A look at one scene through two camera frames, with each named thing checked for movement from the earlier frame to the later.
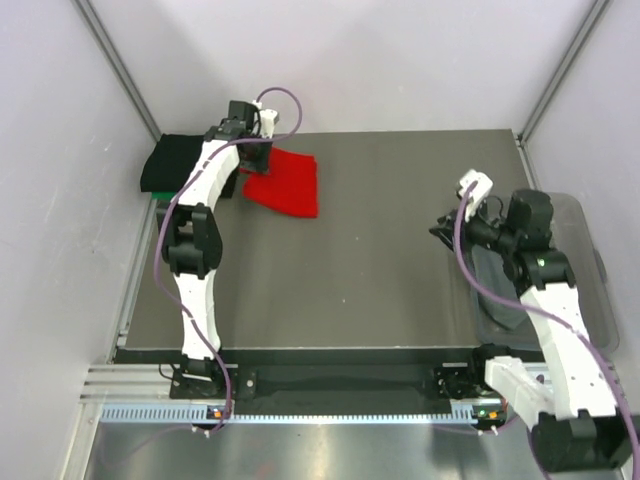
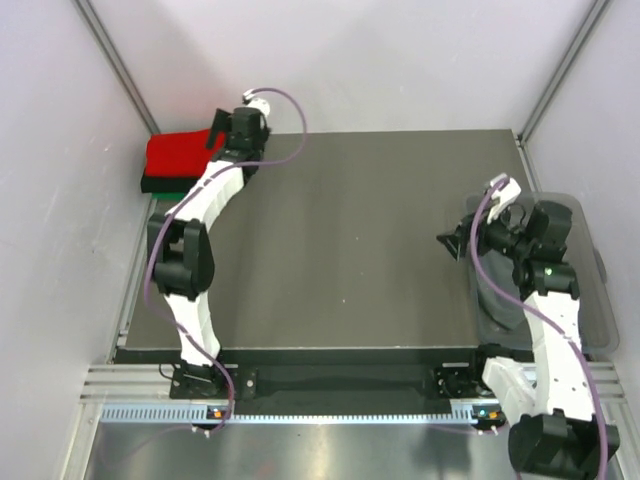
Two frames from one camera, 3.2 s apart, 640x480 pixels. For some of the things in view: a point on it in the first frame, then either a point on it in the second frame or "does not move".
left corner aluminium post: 117,67 does not move
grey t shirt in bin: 489,273 does not move
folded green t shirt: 163,195 does not move
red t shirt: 291,187 -> 181,154
